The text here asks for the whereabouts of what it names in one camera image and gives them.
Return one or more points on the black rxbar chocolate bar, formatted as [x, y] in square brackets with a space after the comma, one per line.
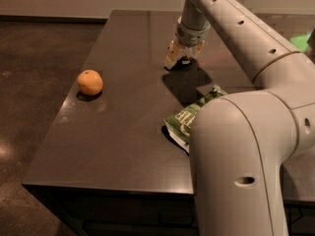
[182, 64]

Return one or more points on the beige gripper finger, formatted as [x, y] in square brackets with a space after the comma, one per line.
[198, 49]
[174, 54]

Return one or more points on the orange fruit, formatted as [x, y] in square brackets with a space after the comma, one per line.
[90, 82]

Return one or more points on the dark cabinet drawers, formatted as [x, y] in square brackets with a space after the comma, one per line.
[114, 213]

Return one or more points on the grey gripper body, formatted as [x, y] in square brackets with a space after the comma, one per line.
[191, 36]

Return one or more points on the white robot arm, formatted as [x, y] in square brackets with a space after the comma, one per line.
[239, 141]

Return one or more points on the green jalapeno chip bag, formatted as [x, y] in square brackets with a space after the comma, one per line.
[179, 125]

